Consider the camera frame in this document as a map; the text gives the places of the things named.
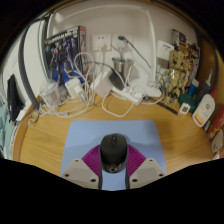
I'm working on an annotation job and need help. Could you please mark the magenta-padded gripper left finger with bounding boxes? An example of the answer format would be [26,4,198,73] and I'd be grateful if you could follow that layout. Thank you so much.
[60,143,103,190]

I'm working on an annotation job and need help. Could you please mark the brown tree figurine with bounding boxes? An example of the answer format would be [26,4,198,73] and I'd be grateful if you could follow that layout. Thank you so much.
[161,43,199,104]

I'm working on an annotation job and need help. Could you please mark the white pump lotion bottle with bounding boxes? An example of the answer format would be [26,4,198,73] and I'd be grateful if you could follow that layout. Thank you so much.
[192,69,218,129]

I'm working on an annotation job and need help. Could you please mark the white mug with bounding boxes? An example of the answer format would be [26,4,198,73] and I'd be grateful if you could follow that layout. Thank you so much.
[210,128,224,154]

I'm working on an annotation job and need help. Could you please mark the white wall socket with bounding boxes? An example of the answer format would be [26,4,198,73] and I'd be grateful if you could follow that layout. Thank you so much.
[90,33,113,52]
[111,33,134,53]

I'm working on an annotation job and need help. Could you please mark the light blue mouse pad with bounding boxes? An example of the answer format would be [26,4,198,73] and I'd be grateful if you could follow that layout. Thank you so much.
[60,119,168,192]

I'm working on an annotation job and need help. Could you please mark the steel cup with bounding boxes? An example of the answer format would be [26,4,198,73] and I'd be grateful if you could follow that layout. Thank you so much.
[111,57,135,83]

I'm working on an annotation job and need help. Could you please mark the small white desk clock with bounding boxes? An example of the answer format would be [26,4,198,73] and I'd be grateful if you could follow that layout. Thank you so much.
[179,103,191,115]

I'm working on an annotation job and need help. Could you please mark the clear plastic jar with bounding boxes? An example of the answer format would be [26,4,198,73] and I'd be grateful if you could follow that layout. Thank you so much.
[39,79,62,108]

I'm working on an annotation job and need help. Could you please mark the white router box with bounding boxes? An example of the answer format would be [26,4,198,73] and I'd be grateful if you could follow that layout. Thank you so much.
[156,39,175,62]

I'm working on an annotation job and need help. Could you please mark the grey metal frame post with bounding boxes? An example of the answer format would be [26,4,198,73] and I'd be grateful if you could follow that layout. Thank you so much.
[18,19,51,109]

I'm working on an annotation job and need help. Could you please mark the black backpack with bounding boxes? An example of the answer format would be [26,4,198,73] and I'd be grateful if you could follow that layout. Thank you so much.
[7,73,26,123]

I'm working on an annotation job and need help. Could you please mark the black computer mouse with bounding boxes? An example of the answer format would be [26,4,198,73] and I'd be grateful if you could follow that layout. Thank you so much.
[99,133,129,174]

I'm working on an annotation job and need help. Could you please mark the blue robot model kit box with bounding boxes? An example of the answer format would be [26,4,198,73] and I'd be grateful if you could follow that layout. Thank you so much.
[44,25,88,84]

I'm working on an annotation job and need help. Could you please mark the white power strip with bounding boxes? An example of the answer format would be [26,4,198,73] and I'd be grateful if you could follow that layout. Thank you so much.
[111,85,144,105]

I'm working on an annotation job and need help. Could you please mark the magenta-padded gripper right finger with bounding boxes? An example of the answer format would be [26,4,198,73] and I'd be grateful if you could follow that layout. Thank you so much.
[125,143,167,190]

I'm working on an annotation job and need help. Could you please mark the large white power adapter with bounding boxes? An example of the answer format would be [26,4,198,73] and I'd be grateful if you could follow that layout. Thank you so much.
[90,70,115,99]

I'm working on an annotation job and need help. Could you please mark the teal pillow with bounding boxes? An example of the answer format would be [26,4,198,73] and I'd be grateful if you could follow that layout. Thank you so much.
[0,103,9,151]

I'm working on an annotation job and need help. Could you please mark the small white charger block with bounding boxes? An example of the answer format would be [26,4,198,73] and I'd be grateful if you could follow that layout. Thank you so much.
[64,77,84,99]

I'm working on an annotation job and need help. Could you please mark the black power adapter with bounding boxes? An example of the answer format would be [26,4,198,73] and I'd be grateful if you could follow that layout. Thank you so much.
[109,69,126,91]

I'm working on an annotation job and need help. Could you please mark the white coiled cable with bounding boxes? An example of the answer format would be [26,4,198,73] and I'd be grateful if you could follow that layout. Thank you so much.
[38,52,101,120]

